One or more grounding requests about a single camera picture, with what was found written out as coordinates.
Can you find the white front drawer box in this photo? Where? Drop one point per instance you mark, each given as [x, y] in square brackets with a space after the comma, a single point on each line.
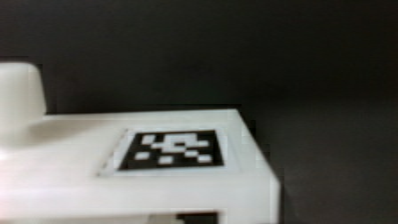
[127, 168]

